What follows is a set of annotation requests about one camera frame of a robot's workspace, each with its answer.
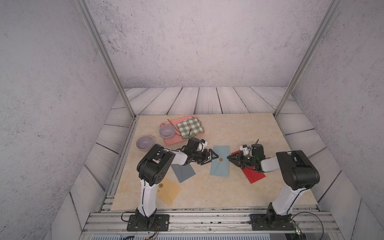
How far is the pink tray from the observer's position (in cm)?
106

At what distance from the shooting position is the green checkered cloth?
3.61 feet

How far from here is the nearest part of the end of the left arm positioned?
0.81 meters

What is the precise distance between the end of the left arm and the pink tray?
9.3 inches

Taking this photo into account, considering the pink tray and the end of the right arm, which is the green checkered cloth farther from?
the end of the right arm

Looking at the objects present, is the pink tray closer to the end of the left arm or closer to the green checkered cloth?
the green checkered cloth

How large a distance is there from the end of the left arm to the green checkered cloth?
0.23 meters
